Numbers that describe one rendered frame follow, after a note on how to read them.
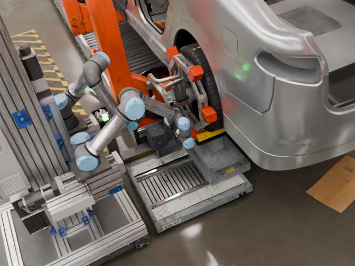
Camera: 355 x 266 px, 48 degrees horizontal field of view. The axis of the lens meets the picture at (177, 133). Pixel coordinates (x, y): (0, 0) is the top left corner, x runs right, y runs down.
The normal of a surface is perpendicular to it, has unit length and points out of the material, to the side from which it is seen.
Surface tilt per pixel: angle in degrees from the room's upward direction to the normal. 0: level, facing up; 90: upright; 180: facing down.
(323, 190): 1
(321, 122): 90
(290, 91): 92
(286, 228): 0
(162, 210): 0
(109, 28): 90
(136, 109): 86
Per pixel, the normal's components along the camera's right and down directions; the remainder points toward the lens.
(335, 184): -0.12, -0.76
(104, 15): 0.40, 0.54
